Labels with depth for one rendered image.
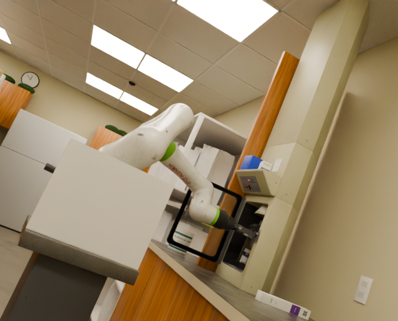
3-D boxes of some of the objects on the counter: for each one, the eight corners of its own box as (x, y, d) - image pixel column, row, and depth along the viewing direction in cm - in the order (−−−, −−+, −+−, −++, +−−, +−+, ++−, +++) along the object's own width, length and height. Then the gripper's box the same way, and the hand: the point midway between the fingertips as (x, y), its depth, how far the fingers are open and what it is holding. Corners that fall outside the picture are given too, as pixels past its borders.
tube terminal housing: (251, 288, 211) (298, 165, 224) (282, 306, 180) (334, 162, 194) (214, 272, 204) (264, 146, 217) (239, 289, 173) (296, 141, 187)
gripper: (236, 216, 177) (273, 234, 184) (218, 212, 197) (251, 228, 204) (230, 231, 176) (268, 249, 183) (212, 225, 196) (246, 241, 203)
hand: (255, 236), depth 193 cm, fingers closed on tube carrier, 9 cm apart
